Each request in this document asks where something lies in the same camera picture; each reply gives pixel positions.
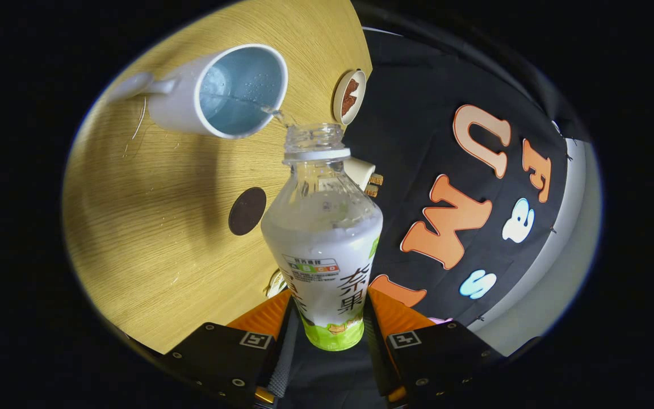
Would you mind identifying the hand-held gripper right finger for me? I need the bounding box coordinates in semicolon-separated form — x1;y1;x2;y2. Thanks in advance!
363;287;505;407

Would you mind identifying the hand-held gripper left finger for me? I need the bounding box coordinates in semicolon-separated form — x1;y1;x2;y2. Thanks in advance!
162;289;299;407

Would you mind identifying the clear juice bottle green label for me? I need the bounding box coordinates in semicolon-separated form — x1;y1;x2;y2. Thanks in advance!
260;124;384;352

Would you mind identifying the dark round coaster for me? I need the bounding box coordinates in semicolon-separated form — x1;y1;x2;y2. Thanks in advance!
228;187;267;236

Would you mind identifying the white cup blue inside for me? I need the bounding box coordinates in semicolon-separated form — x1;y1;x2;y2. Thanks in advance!
108;44;289;140

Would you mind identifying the wooden table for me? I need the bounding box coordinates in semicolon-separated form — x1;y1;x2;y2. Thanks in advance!
61;0;373;354

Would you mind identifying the white toaster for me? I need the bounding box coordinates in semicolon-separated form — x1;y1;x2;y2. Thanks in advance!
343;157;376;191

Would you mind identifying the black backdrop cloth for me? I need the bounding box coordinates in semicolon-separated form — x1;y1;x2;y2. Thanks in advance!
293;0;592;407

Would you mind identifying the white round plate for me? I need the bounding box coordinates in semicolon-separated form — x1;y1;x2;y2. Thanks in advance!
333;69;367;126

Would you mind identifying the metal wire holder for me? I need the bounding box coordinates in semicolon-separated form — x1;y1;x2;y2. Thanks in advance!
265;269;288;299

